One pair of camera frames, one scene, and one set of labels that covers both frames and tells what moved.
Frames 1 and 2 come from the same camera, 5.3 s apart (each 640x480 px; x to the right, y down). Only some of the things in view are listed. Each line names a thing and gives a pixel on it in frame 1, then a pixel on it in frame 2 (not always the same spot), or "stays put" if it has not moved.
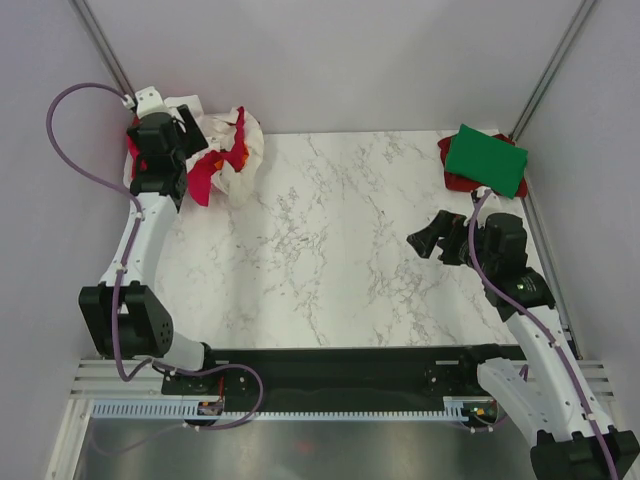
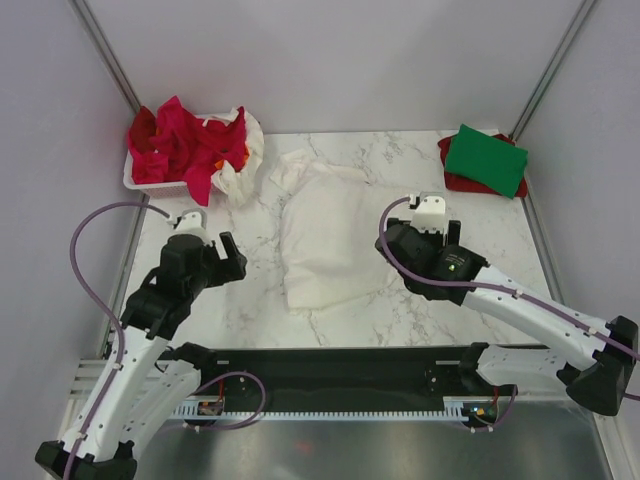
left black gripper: (192, 140) → (229, 269)
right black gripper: (444, 223) → (452, 236)
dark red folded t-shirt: (459, 184) stays put
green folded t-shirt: (481, 158) stays put
